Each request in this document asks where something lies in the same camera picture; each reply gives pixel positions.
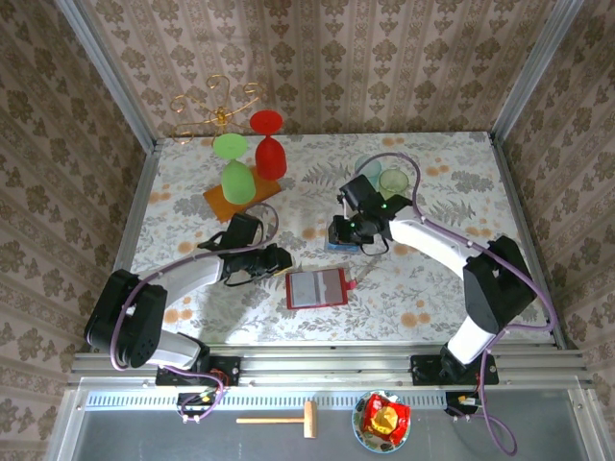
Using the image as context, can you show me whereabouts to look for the red card holder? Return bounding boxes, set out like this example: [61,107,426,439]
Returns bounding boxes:
[284,267,357,311]

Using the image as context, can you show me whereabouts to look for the green plastic tumbler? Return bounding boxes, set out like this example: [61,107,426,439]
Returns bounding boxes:
[378,168,410,199]

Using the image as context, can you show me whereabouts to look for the blue plastic tumbler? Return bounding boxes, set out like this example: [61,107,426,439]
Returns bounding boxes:
[354,155,383,180]

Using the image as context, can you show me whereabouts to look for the orange wooden rack base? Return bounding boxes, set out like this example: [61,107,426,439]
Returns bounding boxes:
[202,165,283,224]

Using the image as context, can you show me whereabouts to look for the green wine glass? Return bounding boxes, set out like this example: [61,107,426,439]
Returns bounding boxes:
[211,133,257,206]

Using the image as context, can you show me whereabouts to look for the red wine glass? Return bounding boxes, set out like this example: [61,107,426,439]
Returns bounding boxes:
[249,109,288,182]

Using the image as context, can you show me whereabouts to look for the floral table cover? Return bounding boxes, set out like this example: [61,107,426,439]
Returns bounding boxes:
[112,132,554,345]

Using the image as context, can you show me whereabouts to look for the slotted metal strip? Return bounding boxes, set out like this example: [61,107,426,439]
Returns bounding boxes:
[84,389,481,410]

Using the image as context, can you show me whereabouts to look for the wooden mallet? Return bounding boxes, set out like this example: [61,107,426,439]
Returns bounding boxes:
[235,400,319,439]

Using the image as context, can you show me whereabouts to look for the red yellow snack bag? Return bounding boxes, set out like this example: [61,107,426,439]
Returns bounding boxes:
[360,393,412,447]

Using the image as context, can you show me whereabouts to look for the grey metal panel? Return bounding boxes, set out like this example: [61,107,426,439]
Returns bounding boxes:
[47,383,615,461]

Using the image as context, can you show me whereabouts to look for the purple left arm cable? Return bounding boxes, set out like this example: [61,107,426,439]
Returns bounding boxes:
[110,202,281,425]

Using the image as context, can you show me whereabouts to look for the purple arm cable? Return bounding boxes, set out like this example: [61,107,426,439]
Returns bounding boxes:
[110,202,281,425]
[355,152,561,456]

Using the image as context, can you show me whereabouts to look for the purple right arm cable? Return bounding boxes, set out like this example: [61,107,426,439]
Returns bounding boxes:
[355,152,561,456]

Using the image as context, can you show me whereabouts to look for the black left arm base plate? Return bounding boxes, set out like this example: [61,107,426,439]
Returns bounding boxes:
[156,354,241,388]

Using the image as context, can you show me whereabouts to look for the aluminium frame cross rail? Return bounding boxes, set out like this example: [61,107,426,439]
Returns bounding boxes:
[66,341,597,391]

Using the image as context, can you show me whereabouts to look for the aluminium table side rail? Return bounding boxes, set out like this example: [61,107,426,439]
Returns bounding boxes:
[90,138,162,354]
[487,132,569,351]

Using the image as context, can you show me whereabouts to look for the black left cable connector box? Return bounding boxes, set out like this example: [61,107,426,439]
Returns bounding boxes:
[176,389,228,425]

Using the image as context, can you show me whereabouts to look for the black cable connector box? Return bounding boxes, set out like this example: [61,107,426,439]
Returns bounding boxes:
[444,391,482,420]
[176,389,228,425]

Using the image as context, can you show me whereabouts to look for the gold wire glass rack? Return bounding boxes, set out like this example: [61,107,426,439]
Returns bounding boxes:
[170,74,268,145]

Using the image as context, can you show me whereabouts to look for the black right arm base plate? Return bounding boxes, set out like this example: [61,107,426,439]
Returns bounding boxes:
[409,353,500,387]

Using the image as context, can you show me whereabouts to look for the black right cable connector box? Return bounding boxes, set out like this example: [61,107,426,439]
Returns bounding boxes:
[444,391,482,420]

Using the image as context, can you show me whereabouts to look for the aluminium frame post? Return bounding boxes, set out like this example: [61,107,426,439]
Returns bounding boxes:
[489,0,586,141]
[53,0,160,154]

